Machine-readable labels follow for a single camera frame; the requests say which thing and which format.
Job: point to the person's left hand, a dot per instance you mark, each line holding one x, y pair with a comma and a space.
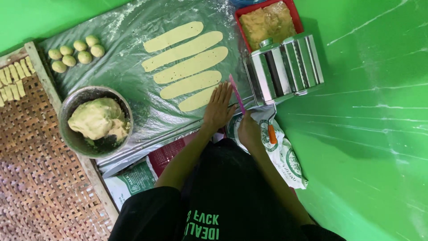
217, 112

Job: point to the person's right hand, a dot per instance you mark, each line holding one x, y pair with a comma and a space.
249, 132

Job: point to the person's right fingers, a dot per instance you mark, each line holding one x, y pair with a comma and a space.
243, 117

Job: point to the pink plastic knife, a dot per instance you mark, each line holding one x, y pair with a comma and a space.
236, 93

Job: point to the short dough strip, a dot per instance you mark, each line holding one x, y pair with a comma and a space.
195, 101

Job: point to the white sack with green print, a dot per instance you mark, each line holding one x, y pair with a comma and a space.
287, 157

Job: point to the flat yellow dough strip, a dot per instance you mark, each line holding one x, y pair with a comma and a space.
190, 84
190, 65
174, 36
182, 51

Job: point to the silver pasta roller machine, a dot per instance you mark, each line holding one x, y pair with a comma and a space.
284, 67

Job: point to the person's black shirt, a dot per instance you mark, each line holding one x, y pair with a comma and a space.
227, 190

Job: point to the red mesh mat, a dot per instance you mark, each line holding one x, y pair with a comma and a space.
167, 154

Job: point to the brown crumbly filling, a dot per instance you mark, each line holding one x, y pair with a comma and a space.
267, 23

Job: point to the red plastic tray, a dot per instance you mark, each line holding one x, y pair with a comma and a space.
297, 16

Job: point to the blue container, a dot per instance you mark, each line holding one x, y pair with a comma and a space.
245, 2

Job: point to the clear plastic sheet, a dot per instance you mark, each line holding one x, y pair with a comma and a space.
133, 77

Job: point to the white and green flour packet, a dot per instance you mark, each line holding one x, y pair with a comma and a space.
133, 182

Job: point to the large pale dough lump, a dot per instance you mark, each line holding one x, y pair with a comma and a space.
98, 119

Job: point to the metal bowl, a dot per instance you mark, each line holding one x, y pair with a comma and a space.
72, 140

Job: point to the group of green dough balls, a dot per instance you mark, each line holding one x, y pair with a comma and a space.
77, 53

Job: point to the woven bamboo tray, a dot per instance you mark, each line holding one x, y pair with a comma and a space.
40, 167

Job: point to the rows of cut dough pieces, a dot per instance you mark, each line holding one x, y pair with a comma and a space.
15, 78

